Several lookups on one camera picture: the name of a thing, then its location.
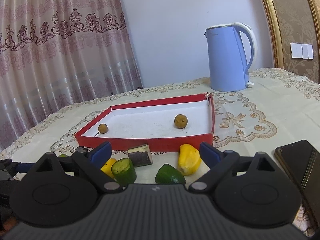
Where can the dark eggplant wedge piece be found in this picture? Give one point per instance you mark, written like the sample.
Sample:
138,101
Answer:
140,155

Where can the green pepper piece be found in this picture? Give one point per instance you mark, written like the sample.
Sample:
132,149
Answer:
167,174

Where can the small brown longan in tray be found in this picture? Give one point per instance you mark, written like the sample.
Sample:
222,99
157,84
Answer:
102,129

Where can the brown longan fruit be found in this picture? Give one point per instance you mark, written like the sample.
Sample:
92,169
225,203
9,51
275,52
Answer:
180,121

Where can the light blue electric kettle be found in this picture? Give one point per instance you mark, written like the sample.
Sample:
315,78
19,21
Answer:
228,65

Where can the red shallow box tray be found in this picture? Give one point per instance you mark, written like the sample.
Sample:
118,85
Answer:
152,122

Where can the white wall switch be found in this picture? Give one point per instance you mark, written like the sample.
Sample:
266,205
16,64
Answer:
301,51

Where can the large yellow pepper piece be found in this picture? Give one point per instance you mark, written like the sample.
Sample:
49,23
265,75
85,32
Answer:
107,167

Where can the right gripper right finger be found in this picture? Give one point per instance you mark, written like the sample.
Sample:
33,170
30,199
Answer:
221,165

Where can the green cucumber cylinder piece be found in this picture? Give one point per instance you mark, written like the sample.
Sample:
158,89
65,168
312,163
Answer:
124,172

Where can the pink floral curtain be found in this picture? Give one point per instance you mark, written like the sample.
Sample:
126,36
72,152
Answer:
55,53

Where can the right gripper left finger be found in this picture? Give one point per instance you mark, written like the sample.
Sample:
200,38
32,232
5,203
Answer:
89,163

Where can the gold picture frame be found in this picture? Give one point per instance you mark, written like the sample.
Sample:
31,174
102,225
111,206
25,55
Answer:
294,21

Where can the black smartphone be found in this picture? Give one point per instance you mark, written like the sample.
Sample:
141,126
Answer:
300,161

